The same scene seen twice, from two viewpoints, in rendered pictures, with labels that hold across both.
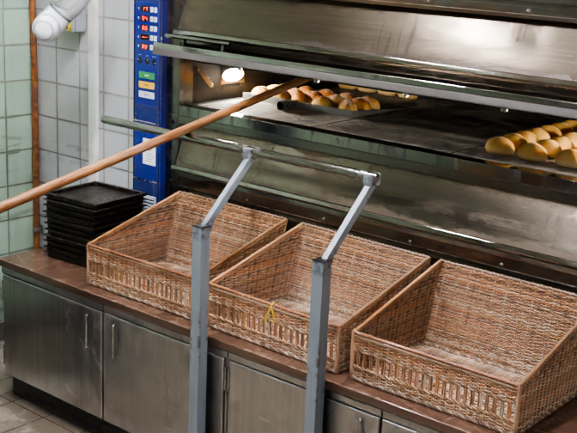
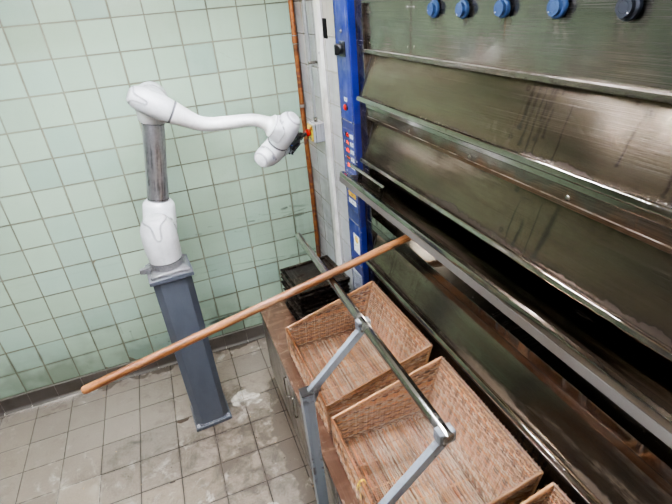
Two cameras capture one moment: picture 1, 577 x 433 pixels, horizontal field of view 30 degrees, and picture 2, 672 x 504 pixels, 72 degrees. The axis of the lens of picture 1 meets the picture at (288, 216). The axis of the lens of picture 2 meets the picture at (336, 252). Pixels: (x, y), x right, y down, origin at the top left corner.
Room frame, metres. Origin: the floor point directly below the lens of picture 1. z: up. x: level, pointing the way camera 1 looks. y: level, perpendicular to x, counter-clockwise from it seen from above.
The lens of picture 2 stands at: (2.33, -0.46, 2.10)
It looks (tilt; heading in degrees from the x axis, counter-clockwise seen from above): 29 degrees down; 32
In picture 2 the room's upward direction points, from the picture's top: 5 degrees counter-clockwise
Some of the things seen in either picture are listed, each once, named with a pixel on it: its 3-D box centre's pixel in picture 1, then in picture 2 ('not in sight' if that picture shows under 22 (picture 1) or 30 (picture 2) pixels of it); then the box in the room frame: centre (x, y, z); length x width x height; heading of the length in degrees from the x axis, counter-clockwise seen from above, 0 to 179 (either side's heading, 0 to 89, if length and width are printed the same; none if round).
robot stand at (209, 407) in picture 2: not in sight; (192, 347); (3.59, 1.29, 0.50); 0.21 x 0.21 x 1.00; 55
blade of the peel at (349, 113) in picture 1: (323, 100); not in sight; (4.31, -0.12, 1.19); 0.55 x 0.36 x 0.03; 51
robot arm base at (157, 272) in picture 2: not in sight; (163, 264); (3.58, 1.31, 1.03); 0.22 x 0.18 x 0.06; 145
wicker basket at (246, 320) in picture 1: (318, 291); (423, 456); (3.33, -0.11, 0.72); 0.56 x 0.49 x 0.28; 50
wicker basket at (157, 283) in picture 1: (186, 250); (353, 348); (3.72, 0.36, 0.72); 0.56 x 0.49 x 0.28; 51
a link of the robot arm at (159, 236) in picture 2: not in sight; (159, 236); (3.60, 1.30, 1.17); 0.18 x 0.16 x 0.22; 48
